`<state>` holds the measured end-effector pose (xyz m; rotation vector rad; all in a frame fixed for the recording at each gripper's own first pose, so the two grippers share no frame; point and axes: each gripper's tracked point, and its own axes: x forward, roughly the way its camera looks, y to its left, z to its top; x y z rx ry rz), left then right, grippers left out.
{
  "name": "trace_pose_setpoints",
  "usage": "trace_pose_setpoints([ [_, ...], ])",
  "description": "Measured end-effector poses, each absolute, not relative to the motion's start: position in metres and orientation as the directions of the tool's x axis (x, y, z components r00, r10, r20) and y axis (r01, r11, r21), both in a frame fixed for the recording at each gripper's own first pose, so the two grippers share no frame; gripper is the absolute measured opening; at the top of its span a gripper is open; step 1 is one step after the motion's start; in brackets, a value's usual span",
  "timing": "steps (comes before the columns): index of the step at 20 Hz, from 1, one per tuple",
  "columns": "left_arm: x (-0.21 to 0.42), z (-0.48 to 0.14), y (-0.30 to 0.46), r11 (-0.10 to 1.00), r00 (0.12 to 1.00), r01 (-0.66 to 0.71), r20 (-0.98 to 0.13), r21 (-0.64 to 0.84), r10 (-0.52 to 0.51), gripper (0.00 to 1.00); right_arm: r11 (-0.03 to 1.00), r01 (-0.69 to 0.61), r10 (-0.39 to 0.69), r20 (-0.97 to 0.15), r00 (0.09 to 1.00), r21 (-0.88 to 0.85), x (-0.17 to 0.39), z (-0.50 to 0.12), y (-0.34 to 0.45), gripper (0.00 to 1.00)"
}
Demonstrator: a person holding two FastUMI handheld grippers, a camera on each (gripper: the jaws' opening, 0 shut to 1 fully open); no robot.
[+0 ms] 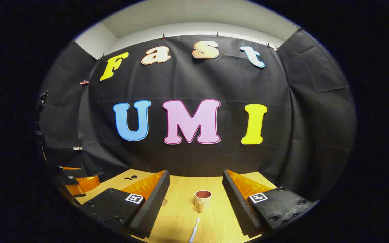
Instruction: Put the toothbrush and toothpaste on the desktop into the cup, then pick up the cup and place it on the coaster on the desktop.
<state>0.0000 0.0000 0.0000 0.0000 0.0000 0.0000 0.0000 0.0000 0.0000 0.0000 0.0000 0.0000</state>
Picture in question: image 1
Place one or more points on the silver metal clip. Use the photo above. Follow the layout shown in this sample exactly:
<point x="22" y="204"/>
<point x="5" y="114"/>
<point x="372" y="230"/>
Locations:
<point x="77" y="148"/>

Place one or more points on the beige cup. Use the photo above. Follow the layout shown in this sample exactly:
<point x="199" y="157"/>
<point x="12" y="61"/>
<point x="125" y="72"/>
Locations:
<point x="203" y="200"/>

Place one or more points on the round brown coaster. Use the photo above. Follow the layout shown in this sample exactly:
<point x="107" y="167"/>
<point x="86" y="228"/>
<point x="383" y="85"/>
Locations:
<point x="165" y="201"/>

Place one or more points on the wooden desktop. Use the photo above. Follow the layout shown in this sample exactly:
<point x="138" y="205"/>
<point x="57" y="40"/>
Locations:
<point x="181" y="216"/>

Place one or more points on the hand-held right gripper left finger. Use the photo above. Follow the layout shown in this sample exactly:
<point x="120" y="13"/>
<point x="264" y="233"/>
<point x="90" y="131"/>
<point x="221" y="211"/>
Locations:
<point x="154" y="206"/>

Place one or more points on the dark stand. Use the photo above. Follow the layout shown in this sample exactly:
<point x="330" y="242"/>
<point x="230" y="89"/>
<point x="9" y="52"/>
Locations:
<point x="41" y="114"/>

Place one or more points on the light blue toothbrush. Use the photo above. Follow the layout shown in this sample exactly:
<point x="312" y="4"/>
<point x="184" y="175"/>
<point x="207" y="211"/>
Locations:
<point x="193" y="233"/>

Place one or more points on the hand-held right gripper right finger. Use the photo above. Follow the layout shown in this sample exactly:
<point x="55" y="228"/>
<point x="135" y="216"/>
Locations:
<point x="236" y="206"/>

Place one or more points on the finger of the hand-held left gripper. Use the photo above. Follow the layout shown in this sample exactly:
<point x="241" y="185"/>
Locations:
<point x="88" y="184"/>
<point x="74" y="172"/>

